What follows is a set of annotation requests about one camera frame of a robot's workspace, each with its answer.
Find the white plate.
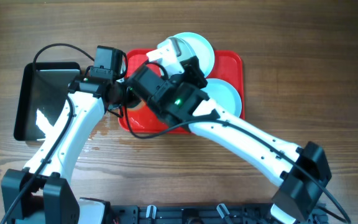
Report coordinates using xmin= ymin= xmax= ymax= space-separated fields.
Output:
xmin=202 ymin=78 xmax=242 ymax=117
xmin=168 ymin=32 xmax=215 ymax=78

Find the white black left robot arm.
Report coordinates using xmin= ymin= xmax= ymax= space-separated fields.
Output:
xmin=1 ymin=76 xmax=126 ymax=223

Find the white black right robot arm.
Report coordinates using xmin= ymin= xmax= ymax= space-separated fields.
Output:
xmin=126 ymin=57 xmax=331 ymax=223

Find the black rectangular water tray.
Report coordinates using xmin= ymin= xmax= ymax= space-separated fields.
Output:
xmin=13 ymin=62 xmax=81 ymax=141

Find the red plastic serving tray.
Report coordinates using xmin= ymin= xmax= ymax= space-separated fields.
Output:
xmin=127 ymin=50 xmax=245 ymax=133

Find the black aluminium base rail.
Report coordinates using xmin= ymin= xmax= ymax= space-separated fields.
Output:
xmin=110 ymin=202 xmax=328 ymax=224

